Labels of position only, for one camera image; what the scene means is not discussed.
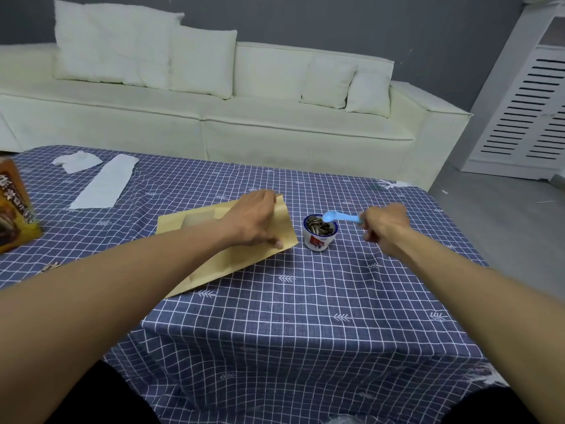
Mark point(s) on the person's right fingers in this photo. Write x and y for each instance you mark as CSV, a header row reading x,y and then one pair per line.
x,y
370,220

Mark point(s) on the white louvered cabinet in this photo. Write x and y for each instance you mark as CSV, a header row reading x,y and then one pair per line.
x,y
525,105

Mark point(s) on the person's left hand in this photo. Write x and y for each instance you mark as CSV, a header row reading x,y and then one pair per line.
x,y
251,218

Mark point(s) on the person's right hand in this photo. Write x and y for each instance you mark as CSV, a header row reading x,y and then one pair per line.
x,y
390,225

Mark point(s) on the medium white pillow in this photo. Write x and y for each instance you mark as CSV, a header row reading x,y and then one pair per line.
x,y
203,61

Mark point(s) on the person's left forearm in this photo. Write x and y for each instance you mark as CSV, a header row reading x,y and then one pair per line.
x,y
110,295

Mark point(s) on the small white cushion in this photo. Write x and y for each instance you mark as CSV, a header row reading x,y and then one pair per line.
x,y
368,94
326,81

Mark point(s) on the crumpled white tissue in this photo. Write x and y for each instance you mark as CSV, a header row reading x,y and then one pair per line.
x,y
77,161

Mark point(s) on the cream white sofa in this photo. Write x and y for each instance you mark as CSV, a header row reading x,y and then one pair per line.
x,y
273,127

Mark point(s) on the orange snack bag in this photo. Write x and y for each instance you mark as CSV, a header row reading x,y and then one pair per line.
x,y
15,207

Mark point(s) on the light blue plastic spoon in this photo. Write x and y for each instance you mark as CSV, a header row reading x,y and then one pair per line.
x,y
337,216

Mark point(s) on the person's right forearm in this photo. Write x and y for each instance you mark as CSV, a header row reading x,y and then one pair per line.
x,y
476,300

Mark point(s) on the blue checked tablecloth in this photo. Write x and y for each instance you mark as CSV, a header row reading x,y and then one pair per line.
x,y
309,326

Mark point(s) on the brown kraft paper bag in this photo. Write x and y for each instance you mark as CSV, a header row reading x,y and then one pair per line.
x,y
229,260

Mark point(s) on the person's left thumb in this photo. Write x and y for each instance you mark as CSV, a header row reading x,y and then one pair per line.
x,y
274,243

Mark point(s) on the white enamel cup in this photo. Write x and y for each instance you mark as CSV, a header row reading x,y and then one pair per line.
x,y
318,242

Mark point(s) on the white paper strip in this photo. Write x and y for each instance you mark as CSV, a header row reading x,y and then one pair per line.
x,y
106,180

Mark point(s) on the large white pillow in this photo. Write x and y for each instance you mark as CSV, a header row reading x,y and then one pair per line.
x,y
112,44

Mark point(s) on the sunflower seeds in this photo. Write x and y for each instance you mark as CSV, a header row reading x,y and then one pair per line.
x,y
318,226

